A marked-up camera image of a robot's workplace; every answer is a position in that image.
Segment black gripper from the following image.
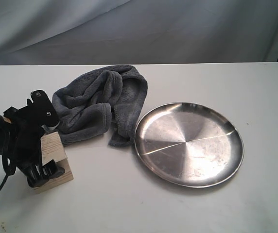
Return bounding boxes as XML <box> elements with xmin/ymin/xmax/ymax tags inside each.
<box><xmin>2</xmin><ymin>106</ymin><xmax>65</xmax><ymax>187</ymax></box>

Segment light wooden cube block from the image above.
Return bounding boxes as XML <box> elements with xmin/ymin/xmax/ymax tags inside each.
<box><xmin>33</xmin><ymin>132</ymin><xmax>74</xmax><ymax>194</ymax></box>

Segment grey microfibre cloth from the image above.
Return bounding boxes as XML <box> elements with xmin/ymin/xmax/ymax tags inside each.
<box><xmin>52</xmin><ymin>65</ymin><xmax>148</xmax><ymax>147</ymax></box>

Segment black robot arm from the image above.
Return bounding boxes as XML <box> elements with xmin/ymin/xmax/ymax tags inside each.
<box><xmin>0</xmin><ymin>107</ymin><xmax>65</xmax><ymax>188</ymax></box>

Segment grey backdrop curtain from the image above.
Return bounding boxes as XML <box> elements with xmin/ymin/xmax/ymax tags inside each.
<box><xmin>0</xmin><ymin>0</ymin><xmax>278</xmax><ymax>65</ymax></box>

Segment round stainless steel plate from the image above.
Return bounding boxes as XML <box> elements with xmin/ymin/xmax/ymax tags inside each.
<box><xmin>134</xmin><ymin>102</ymin><xmax>244</xmax><ymax>188</ymax></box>

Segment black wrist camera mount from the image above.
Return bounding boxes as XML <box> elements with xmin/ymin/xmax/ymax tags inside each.
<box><xmin>27</xmin><ymin>90</ymin><xmax>60</xmax><ymax>131</ymax></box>

